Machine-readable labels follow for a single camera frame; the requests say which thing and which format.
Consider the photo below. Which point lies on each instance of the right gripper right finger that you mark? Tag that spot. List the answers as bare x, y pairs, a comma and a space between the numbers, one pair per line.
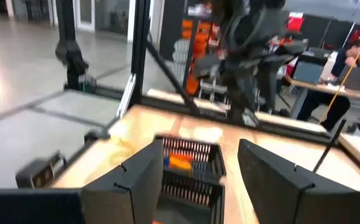
285, 199

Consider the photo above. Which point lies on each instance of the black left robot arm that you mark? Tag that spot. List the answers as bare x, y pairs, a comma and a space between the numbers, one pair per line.
245, 62

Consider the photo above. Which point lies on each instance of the grey monitor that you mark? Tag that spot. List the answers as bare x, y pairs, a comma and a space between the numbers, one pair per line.
307, 73

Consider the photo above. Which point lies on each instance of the wooden office desk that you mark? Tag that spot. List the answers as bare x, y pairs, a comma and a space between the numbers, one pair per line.
322, 88

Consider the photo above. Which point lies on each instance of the white light strip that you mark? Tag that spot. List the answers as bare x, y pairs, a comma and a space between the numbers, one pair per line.
127, 93

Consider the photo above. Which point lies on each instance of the yellow rubber band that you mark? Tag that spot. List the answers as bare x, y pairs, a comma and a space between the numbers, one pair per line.
120, 155

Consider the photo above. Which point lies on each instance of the person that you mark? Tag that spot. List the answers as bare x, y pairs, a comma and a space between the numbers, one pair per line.
332, 105

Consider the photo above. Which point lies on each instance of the red sign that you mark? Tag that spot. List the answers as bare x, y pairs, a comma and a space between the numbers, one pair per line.
295, 21

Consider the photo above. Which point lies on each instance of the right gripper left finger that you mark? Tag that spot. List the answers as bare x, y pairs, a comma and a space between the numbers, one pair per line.
130, 199

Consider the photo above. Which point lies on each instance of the black pedestal stand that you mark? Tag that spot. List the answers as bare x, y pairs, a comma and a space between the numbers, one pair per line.
67, 31

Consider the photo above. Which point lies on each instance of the orange storage bin rack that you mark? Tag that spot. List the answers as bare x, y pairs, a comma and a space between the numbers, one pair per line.
201, 40

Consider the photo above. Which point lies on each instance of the black aluminium table frame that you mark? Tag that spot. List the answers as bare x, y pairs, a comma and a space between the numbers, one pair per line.
140, 46

